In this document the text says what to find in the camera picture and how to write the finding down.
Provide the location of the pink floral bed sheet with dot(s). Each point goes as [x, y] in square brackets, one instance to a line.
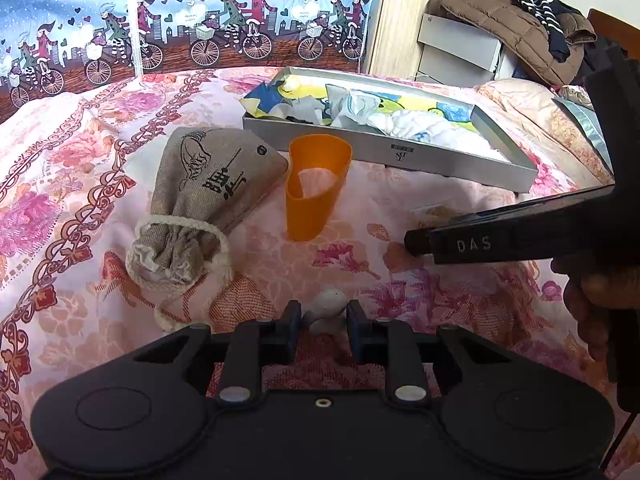
[100, 185]

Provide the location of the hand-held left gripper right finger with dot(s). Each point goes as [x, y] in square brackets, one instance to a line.
[355, 329]

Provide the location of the blue-grey pillow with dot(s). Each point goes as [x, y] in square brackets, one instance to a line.
[585, 125]

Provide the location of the brown padded jacket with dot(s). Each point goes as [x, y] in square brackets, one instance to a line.
[500, 20]

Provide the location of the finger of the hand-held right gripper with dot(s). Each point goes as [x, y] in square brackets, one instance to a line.
[419, 241]

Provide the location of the dark wooden headboard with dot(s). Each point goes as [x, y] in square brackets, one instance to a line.
[600, 22]

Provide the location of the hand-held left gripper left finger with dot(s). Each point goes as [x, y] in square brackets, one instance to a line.
[292, 329]

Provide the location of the white teal printed cloth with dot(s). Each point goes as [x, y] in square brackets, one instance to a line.
[350, 105]

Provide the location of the orange plastic cup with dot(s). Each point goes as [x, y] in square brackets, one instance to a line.
[310, 205]

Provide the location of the floral folded blanket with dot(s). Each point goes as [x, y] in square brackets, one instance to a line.
[575, 92]

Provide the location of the grey cardboard tray box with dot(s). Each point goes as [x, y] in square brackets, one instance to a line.
[450, 157]

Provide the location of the person's right hand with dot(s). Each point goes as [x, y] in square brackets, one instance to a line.
[585, 305]

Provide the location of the peach floral quilt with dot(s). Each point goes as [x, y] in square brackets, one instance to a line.
[525, 105]

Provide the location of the grey storage box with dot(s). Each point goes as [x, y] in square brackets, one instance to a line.
[460, 45]

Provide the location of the blue printed wardrobe cover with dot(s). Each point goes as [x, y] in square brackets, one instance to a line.
[200, 0]

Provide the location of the grey cloth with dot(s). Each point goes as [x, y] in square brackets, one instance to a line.
[310, 109]

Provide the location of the white cloth with blue print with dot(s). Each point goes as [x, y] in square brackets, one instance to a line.
[435, 127]

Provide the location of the light wooden wardrobe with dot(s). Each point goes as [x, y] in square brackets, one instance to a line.
[410, 0]

